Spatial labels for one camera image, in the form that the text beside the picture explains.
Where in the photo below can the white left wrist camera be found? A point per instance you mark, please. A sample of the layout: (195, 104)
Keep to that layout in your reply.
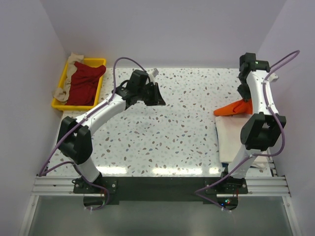
(153, 74)

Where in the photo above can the aluminium frame rail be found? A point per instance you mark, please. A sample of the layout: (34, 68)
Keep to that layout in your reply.
(177, 141)

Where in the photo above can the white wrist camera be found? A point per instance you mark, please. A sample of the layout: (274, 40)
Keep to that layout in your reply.
(153, 74)
(273, 78)

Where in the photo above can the dark red t-shirt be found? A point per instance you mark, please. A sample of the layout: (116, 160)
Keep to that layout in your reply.
(84, 83)

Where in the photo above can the yellow plastic bin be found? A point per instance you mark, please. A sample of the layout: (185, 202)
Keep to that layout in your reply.
(92, 62)

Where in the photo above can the orange t-shirt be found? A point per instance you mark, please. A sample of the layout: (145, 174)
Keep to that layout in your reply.
(235, 108)

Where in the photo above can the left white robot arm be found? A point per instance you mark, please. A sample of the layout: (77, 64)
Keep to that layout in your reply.
(75, 134)

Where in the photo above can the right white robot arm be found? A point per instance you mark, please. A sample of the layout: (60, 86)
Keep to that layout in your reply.
(263, 128)

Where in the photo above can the beige t-shirt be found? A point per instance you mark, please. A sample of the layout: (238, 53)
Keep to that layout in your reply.
(62, 94)

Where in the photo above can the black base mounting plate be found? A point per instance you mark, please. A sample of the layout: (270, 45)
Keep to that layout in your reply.
(208, 190)

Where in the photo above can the folded white t-shirt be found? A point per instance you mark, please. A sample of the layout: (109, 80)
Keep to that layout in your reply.
(228, 131)

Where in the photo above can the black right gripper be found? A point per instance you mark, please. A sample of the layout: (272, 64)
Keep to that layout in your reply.
(245, 95)

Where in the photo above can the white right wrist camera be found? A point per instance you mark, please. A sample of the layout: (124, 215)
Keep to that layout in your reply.
(273, 78)

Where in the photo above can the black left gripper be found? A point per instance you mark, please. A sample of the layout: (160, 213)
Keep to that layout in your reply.
(157, 100)

